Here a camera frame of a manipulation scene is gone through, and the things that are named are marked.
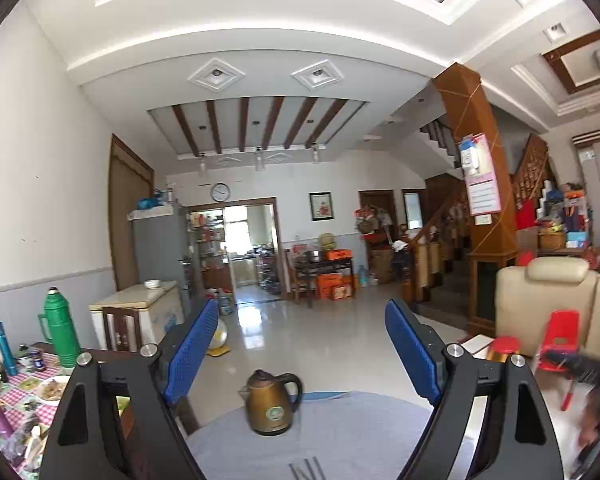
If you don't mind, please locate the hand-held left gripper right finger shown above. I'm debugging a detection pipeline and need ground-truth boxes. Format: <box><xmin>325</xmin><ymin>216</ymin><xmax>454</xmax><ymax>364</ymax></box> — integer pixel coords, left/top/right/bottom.
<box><xmin>384</xmin><ymin>299</ymin><xmax>566</xmax><ymax>480</ymax></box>

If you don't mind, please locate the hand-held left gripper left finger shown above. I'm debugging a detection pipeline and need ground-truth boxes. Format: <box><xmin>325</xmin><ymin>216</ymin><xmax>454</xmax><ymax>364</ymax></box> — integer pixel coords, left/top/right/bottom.
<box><xmin>39</xmin><ymin>297</ymin><xmax>221</xmax><ymax>480</ymax></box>

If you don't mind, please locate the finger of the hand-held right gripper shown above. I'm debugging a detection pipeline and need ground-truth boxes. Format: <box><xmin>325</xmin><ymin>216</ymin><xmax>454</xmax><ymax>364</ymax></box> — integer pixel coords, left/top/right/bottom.
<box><xmin>544</xmin><ymin>350</ymin><xmax>588</xmax><ymax>380</ymax></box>

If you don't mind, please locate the red plastic chair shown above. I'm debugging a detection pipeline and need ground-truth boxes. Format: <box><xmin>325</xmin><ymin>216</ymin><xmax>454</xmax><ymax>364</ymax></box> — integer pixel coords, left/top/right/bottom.
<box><xmin>532</xmin><ymin>310</ymin><xmax>581</xmax><ymax>411</ymax></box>

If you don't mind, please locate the yellow round heater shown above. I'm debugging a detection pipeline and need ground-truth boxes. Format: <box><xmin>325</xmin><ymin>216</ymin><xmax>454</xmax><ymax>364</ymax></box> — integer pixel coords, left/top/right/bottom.
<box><xmin>207</xmin><ymin>317</ymin><xmax>231</xmax><ymax>357</ymax></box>

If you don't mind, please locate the red round stool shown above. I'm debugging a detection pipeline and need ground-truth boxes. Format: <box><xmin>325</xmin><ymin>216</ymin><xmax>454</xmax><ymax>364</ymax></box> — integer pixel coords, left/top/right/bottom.
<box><xmin>486</xmin><ymin>336</ymin><xmax>523</xmax><ymax>363</ymax></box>

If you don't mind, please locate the small white stool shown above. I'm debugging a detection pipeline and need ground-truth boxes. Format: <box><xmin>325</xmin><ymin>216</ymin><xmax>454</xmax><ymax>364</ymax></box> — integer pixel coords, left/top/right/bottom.
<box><xmin>460</xmin><ymin>332</ymin><xmax>496</xmax><ymax>358</ymax></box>

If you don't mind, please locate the beige leather sofa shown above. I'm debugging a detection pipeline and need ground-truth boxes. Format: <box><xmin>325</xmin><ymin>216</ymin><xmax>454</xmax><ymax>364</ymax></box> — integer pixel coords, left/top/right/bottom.
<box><xmin>495</xmin><ymin>256</ymin><xmax>600</xmax><ymax>361</ymax></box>

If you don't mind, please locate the brown wooden chair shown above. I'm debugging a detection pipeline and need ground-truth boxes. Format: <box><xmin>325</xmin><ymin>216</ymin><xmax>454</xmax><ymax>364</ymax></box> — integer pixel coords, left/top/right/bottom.
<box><xmin>101</xmin><ymin>306</ymin><xmax>143</xmax><ymax>353</ymax></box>

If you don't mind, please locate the white chest freezer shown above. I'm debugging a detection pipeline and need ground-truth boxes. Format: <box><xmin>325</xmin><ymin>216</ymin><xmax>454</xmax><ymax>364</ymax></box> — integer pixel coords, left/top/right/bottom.
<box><xmin>89</xmin><ymin>281</ymin><xmax>186</xmax><ymax>351</ymax></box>

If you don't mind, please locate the carved wooden sideboard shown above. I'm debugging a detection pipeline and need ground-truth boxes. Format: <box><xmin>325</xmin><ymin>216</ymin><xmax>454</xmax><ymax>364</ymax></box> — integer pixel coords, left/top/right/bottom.
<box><xmin>0</xmin><ymin>342</ymin><xmax>141</xmax><ymax>480</ymax></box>

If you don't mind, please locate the bronze electric kettle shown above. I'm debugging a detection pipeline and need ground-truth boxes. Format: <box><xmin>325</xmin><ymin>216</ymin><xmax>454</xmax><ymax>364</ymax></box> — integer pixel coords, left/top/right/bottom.
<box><xmin>239</xmin><ymin>369</ymin><xmax>303</xmax><ymax>436</ymax></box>

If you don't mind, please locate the large orange box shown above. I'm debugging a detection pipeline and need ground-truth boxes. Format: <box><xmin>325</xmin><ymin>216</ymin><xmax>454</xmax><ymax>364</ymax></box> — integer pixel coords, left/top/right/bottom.
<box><xmin>316</xmin><ymin>272</ymin><xmax>353</xmax><ymax>301</ymax></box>

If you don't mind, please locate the wooden staircase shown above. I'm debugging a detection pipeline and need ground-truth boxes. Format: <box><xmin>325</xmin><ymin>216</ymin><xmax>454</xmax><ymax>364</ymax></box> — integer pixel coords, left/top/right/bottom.
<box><xmin>405</xmin><ymin>115</ymin><xmax>551</xmax><ymax>311</ymax></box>

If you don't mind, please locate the grey refrigerator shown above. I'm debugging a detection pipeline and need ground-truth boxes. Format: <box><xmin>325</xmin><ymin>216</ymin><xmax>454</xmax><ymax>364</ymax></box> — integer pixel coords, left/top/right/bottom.
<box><xmin>130</xmin><ymin>205</ymin><xmax>193</xmax><ymax>311</ymax></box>

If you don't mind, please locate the dark wooden side table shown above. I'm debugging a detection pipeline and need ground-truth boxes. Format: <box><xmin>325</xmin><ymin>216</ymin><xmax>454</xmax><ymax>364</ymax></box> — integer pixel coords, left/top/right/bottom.
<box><xmin>292</xmin><ymin>257</ymin><xmax>355</xmax><ymax>303</ymax></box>

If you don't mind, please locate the green thermos jug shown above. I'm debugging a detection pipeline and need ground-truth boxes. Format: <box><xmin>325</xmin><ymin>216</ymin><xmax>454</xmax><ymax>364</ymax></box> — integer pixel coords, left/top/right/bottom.
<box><xmin>37</xmin><ymin>287</ymin><xmax>82</xmax><ymax>368</ymax></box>

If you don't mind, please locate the wooden pillar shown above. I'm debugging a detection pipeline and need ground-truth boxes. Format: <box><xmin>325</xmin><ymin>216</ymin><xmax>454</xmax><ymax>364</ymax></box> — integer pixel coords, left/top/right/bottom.
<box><xmin>432</xmin><ymin>62</ymin><xmax>521</xmax><ymax>338</ymax></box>

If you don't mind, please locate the plate of food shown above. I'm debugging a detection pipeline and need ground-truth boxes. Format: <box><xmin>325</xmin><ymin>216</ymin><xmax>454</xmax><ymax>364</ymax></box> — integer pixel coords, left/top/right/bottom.
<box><xmin>36</xmin><ymin>375</ymin><xmax>73</xmax><ymax>406</ymax></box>

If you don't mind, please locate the pink plaid table mat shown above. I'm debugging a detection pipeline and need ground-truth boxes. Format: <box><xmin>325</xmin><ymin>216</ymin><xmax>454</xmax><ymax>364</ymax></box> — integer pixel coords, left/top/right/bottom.
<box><xmin>0</xmin><ymin>345</ymin><xmax>81</xmax><ymax>476</ymax></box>

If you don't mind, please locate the framed flower picture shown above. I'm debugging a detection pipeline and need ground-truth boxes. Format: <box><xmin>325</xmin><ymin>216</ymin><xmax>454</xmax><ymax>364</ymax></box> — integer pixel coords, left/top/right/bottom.
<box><xmin>309</xmin><ymin>192</ymin><xmax>335</xmax><ymax>222</ymax></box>

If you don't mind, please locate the teal water bottle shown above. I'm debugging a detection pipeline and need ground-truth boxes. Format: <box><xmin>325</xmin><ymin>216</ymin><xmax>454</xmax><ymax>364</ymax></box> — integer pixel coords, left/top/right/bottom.
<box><xmin>0</xmin><ymin>321</ymin><xmax>18</xmax><ymax>377</ymax></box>

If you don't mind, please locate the pink wall calendar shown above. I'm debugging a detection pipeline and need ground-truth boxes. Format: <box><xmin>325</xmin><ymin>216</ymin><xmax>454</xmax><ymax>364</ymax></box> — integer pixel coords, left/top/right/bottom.
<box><xmin>457</xmin><ymin>132</ymin><xmax>502</xmax><ymax>217</ymax></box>

